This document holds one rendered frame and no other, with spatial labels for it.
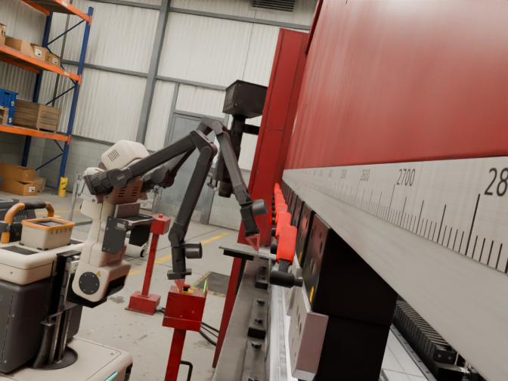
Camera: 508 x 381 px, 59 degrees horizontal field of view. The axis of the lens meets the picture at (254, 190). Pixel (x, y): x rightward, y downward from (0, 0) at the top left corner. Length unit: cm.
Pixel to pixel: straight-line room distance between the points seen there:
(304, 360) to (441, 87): 33
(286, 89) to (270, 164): 50
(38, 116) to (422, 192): 941
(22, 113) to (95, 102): 167
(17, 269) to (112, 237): 41
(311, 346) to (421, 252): 30
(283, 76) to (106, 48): 808
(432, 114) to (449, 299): 9
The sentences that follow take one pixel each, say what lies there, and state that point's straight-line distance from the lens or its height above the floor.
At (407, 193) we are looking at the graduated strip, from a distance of 23.
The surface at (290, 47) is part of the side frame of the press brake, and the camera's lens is 305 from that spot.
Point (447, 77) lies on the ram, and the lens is 22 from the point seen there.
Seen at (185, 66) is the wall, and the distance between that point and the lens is 992.
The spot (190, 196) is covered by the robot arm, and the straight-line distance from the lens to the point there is 183.
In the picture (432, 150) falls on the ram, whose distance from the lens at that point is 21.
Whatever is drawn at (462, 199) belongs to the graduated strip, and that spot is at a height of 139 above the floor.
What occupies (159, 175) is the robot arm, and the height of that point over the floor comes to 125.
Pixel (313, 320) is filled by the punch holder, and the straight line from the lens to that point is 47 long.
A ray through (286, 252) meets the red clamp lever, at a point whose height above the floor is 128.
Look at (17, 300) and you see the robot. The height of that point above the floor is 63.
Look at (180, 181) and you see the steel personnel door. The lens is 962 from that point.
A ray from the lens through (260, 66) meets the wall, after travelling 949.
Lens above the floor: 138
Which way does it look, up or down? 3 degrees down
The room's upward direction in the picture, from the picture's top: 11 degrees clockwise
